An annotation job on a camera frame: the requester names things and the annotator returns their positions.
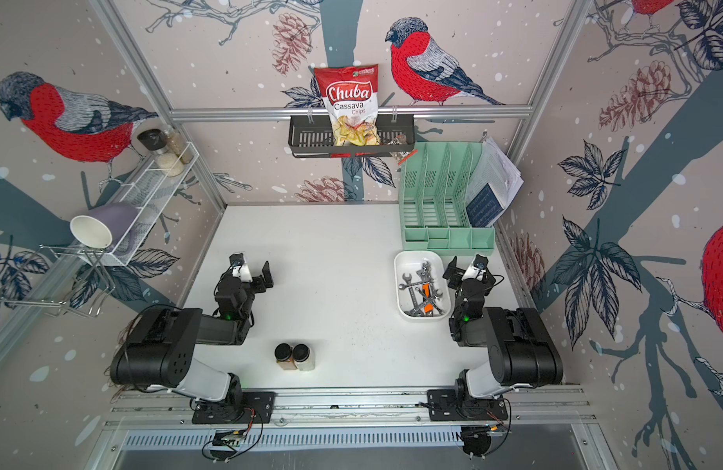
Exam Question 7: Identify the red Chuba chips bag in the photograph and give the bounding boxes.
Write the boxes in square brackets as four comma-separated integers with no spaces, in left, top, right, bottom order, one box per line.
[315,65,380,147]

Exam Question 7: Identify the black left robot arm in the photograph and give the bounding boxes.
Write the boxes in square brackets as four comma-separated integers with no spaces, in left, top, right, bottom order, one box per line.
[109,253,275,407]

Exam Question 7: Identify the purple white cup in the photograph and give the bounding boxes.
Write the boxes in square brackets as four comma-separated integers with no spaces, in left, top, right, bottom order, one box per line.
[70,203,138,250]

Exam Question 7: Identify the black wire hanging basket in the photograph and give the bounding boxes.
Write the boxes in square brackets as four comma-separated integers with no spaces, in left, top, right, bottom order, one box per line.
[287,112,416,159]

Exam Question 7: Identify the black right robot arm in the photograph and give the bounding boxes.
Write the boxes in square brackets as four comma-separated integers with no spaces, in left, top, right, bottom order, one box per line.
[444,255,564,405]

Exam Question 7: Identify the white plastic storage box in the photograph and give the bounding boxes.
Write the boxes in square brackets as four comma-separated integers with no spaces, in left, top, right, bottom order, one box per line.
[394,251,453,323]

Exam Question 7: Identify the white spice jar black lid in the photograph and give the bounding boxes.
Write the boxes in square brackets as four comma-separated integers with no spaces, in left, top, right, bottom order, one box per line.
[292,344,316,371]

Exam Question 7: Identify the spice jar on shelf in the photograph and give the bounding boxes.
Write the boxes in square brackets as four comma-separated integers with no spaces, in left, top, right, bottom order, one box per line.
[137,128,184,177]

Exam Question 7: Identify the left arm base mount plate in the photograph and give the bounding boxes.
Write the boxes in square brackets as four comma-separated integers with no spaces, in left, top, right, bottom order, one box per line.
[191,392,277,425]

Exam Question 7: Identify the wire cup holder rack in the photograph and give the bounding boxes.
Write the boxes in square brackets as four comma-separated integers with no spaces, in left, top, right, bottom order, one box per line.
[0,245,120,318]

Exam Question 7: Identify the dark blue notebook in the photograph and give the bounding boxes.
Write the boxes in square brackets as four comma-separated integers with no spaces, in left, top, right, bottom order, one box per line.
[466,185,504,228]

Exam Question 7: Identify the orange handled adjustable wrench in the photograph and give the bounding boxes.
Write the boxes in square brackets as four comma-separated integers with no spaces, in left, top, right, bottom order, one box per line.
[416,260,446,316]

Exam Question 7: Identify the small silver open-end wrench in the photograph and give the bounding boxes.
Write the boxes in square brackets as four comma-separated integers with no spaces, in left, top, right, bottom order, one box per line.
[398,281,434,290]

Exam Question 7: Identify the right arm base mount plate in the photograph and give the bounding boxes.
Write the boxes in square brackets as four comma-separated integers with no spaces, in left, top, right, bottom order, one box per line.
[424,388,510,422]

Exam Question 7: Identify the brown spice jar black lid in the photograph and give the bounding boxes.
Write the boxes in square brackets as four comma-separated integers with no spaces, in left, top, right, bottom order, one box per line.
[275,343,297,370]

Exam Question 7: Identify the long silver combination wrench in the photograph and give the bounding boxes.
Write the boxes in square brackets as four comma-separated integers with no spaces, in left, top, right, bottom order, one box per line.
[399,273,421,317]

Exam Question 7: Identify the white wire wall shelf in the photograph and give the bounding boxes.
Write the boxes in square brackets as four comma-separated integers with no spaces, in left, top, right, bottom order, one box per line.
[101,141,200,266]

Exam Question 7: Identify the green plastic file organizer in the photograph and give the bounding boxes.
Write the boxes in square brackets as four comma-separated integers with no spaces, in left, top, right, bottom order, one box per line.
[399,142,496,257]

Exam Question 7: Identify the white paper documents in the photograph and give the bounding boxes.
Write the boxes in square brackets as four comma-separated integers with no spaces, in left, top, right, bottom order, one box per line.
[465,136,523,212]

